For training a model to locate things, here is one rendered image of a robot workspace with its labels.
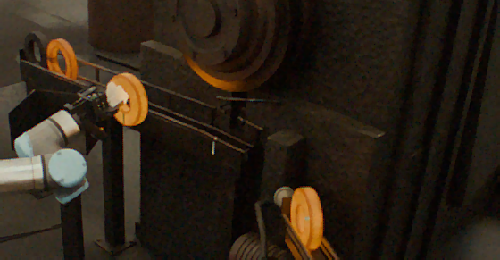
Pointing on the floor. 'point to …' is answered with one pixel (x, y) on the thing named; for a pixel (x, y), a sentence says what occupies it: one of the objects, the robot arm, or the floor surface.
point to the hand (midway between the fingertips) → (127, 93)
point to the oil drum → (120, 12)
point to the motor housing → (244, 249)
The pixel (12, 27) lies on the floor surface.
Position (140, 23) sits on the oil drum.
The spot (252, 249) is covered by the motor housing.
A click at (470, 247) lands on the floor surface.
